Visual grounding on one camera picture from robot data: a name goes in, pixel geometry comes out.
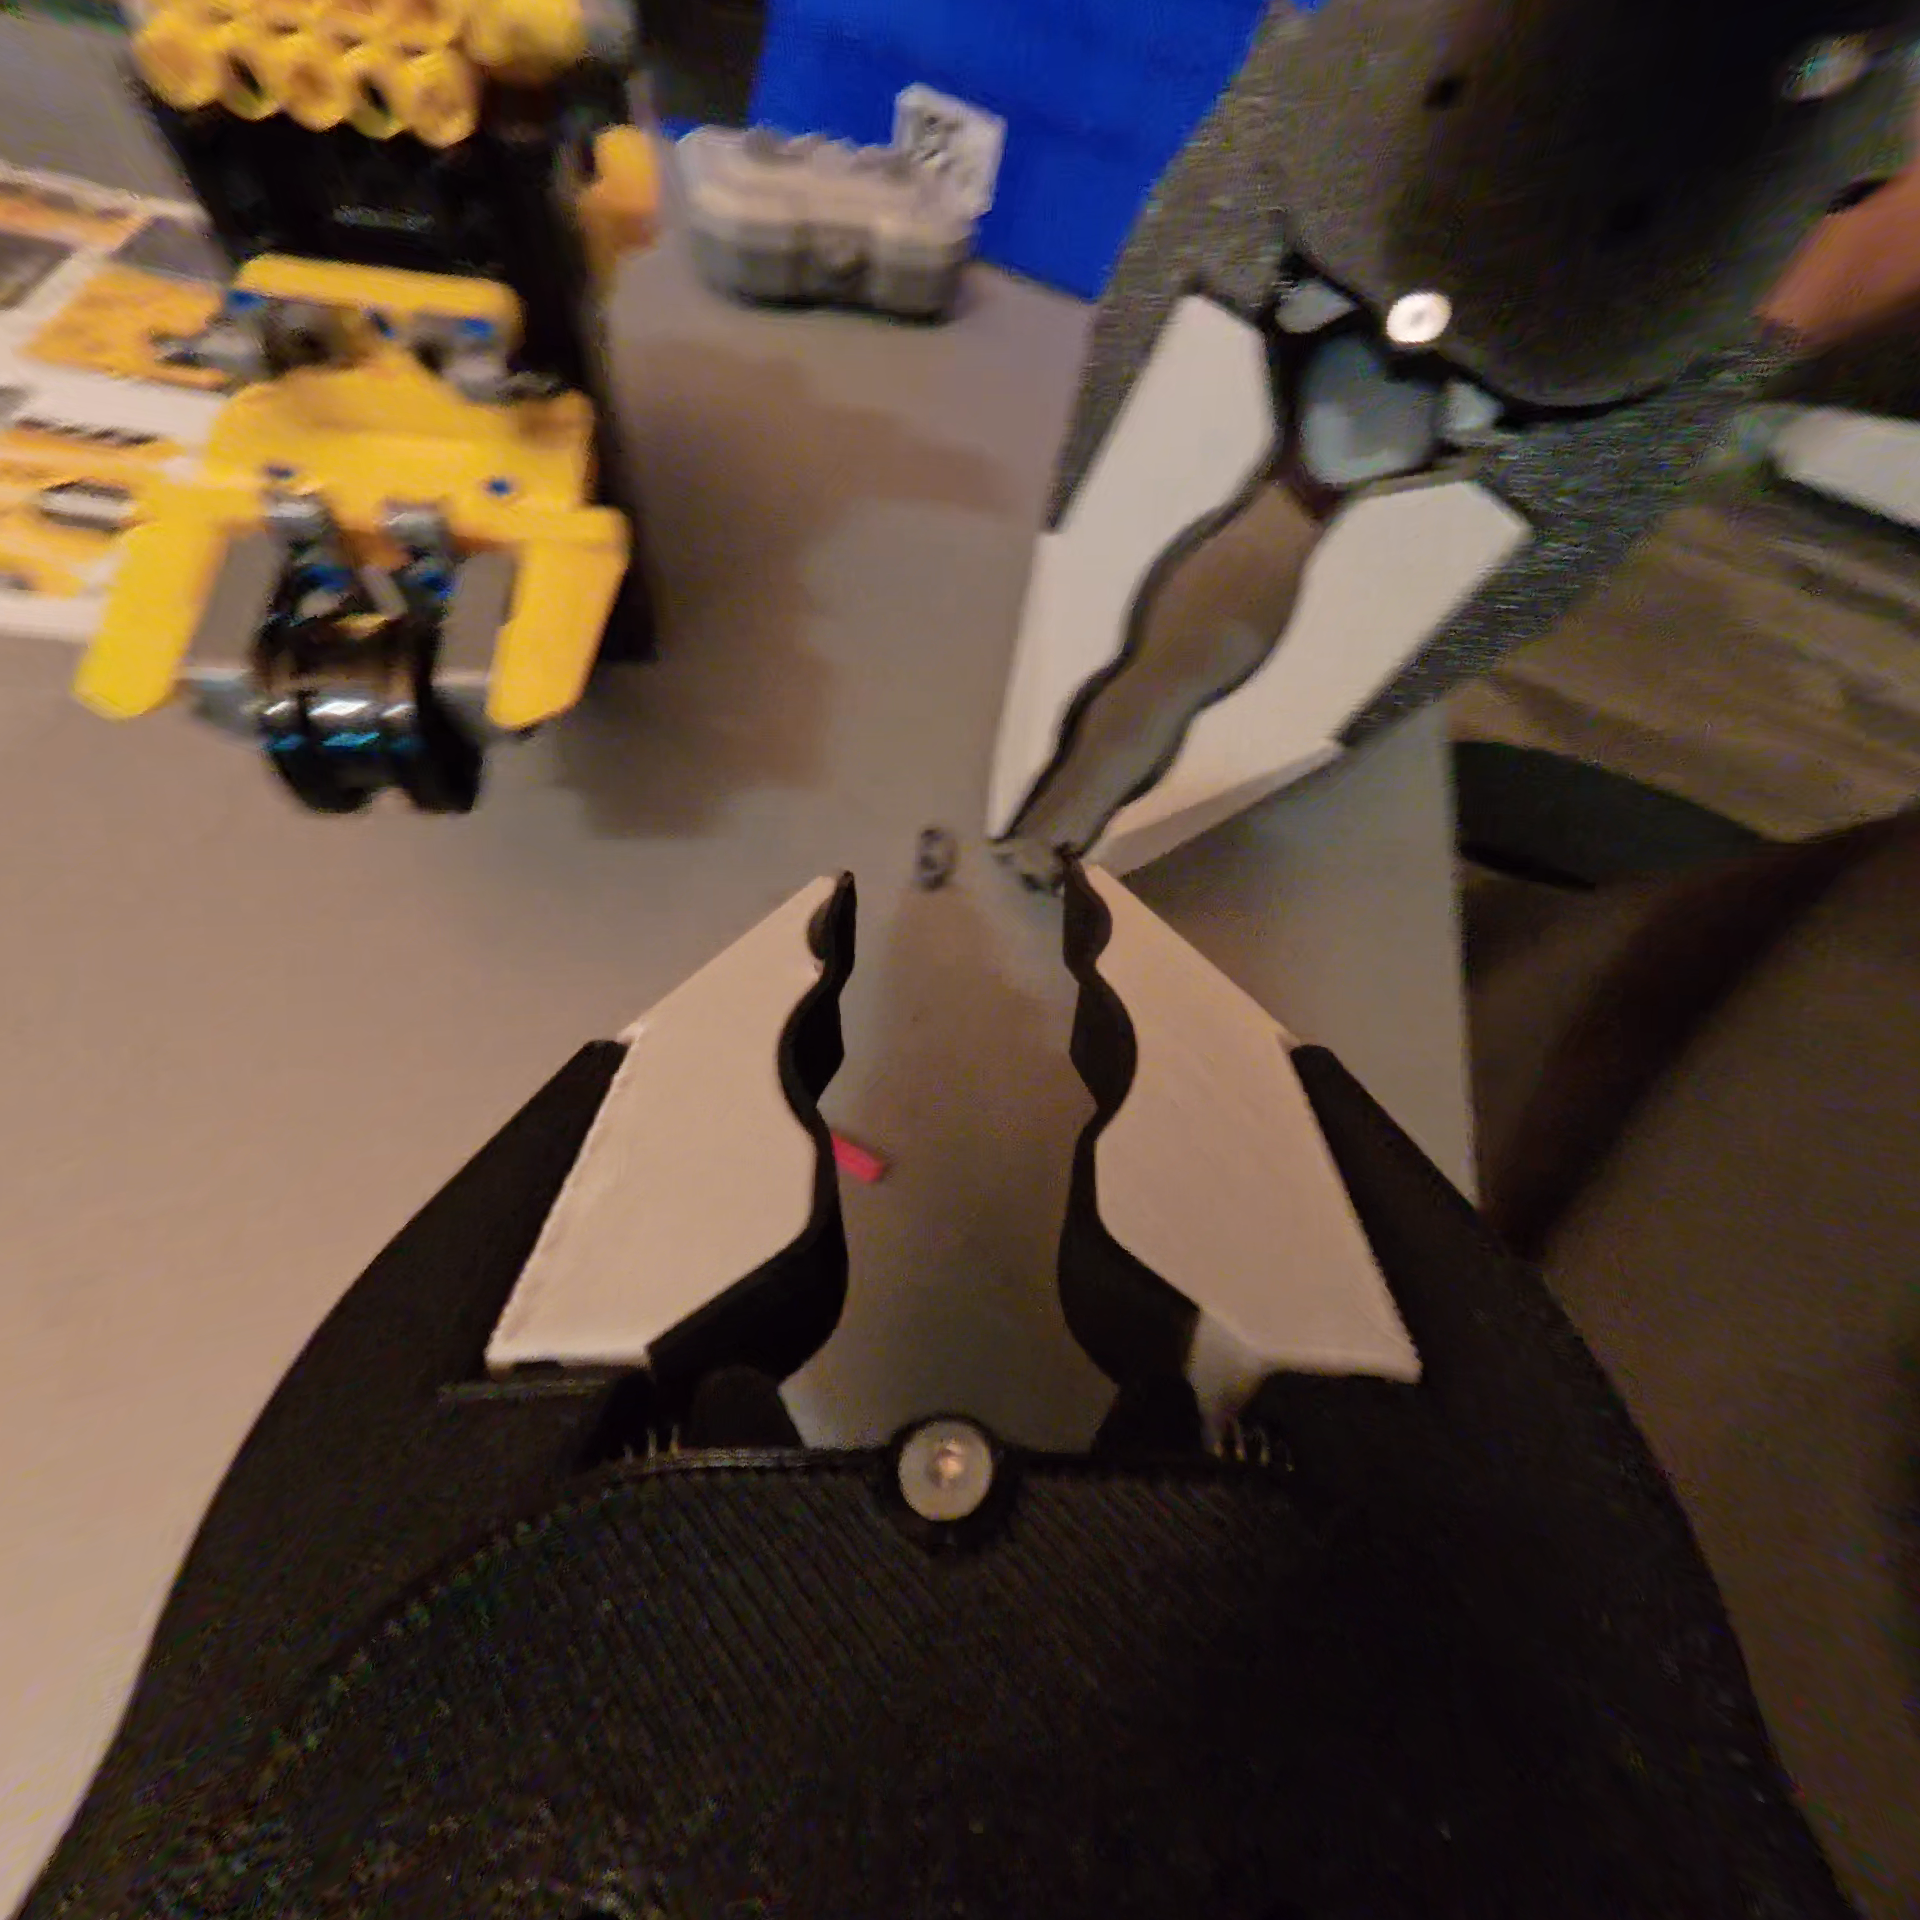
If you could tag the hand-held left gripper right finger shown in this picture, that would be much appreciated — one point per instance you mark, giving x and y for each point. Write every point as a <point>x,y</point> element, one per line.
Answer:
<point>1244,1186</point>

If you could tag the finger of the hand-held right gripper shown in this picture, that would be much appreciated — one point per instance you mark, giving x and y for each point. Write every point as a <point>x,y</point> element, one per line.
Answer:
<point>1380,617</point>
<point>1140,482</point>

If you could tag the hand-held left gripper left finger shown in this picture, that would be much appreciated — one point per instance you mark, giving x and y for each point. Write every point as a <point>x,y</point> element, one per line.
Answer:
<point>675,1186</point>

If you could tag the grey axle brick connector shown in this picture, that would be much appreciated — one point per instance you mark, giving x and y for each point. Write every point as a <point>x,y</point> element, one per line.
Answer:
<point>1038,868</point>

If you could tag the grey two-hole brick connector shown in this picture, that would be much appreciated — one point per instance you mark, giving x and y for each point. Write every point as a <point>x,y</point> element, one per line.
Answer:
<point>936,858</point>

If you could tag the person's right hand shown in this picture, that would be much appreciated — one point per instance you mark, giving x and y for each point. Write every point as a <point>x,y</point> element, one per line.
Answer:
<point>1862,284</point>

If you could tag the red brick pin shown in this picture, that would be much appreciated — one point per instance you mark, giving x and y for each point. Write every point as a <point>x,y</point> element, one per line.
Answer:
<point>859,1161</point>

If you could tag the blue plastic bin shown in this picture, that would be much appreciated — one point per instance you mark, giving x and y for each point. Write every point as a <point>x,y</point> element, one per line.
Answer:
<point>1050,121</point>

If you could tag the grey brick battery box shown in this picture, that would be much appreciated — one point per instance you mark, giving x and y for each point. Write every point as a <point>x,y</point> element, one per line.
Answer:
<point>810,225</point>

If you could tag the yellow black brick vehicle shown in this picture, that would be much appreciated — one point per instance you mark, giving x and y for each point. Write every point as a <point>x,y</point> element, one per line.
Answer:
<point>388,436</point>

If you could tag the sticker sheet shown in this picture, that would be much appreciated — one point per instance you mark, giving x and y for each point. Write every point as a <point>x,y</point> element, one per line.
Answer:
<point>89,324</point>

